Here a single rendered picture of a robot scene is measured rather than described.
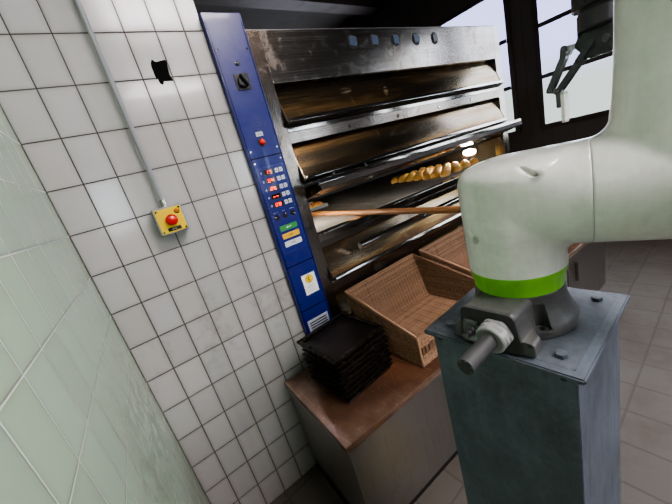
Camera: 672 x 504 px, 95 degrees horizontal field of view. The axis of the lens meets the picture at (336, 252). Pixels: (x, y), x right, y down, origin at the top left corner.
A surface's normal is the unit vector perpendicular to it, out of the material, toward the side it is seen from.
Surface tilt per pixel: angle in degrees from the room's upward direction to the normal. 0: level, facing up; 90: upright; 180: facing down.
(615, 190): 80
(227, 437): 90
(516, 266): 90
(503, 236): 90
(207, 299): 90
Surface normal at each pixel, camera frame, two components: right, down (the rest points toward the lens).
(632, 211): -0.51, 0.54
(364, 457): 0.55, 0.09
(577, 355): -0.26, -0.93
